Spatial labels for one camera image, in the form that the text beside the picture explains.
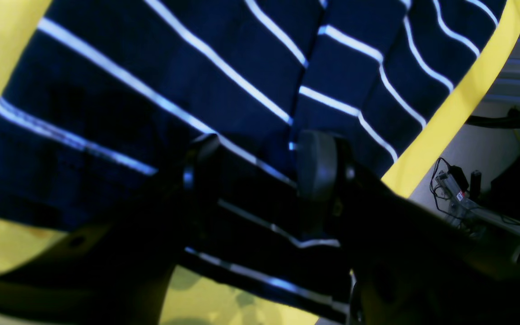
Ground navy white striped T-shirt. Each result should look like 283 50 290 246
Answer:
0 0 506 321

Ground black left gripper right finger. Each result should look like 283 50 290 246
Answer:
297 130 520 325

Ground yellow tablecloth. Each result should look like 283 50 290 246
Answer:
0 0 520 325

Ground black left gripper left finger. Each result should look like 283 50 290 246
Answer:
0 134 219 325

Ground white power strip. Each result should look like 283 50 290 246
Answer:
433 171 520 237

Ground black floor cables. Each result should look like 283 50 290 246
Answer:
429 108 520 267

